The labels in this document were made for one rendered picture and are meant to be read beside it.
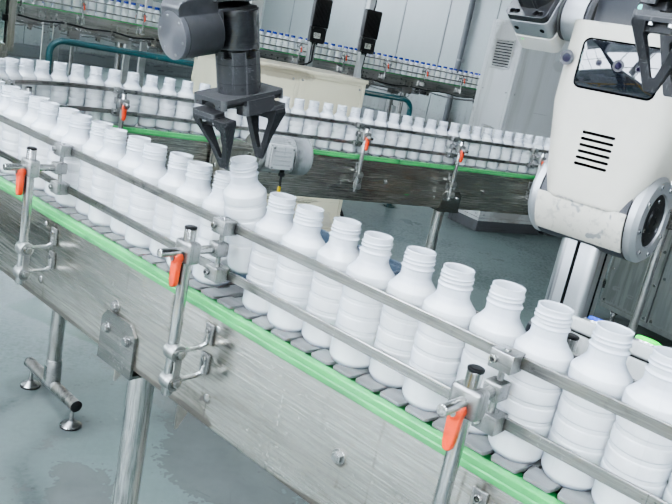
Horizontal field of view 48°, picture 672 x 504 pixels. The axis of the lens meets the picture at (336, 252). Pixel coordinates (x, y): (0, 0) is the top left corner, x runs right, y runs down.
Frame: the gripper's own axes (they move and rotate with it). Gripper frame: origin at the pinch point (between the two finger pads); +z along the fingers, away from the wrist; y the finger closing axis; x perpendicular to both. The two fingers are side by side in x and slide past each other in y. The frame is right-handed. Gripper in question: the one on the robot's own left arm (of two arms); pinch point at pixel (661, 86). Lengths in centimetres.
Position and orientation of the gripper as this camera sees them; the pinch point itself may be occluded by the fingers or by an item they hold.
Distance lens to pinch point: 91.6
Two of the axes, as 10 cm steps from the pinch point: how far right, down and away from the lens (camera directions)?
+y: 6.8, -0.7, 7.3
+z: -1.9, 9.4, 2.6
